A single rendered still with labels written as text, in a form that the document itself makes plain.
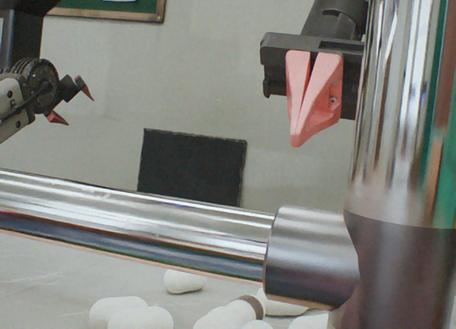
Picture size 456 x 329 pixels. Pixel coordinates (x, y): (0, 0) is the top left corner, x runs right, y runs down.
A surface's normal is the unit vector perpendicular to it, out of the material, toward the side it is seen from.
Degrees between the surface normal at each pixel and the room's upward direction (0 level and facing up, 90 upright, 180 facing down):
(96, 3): 90
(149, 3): 90
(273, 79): 130
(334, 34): 46
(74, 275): 0
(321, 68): 62
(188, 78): 90
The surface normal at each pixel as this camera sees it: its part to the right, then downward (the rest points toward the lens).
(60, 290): 0.11, -0.99
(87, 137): -0.21, 0.05
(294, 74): -0.20, -0.43
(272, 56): -0.31, 0.67
